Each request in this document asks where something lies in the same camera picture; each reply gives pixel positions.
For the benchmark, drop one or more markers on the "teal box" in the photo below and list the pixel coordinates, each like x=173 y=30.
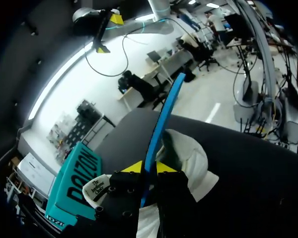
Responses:
x=74 y=171

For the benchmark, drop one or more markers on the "person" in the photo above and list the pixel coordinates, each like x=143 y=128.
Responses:
x=216 y=23

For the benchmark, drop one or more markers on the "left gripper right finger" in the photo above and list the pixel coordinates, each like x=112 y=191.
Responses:
x=173 y=198

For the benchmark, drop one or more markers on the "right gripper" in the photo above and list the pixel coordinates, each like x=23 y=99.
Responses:
x=87 y=21

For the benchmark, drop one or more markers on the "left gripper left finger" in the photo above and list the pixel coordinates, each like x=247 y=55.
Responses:
x=125 y=191

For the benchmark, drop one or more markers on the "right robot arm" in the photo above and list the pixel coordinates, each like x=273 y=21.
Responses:
x=159 y=10

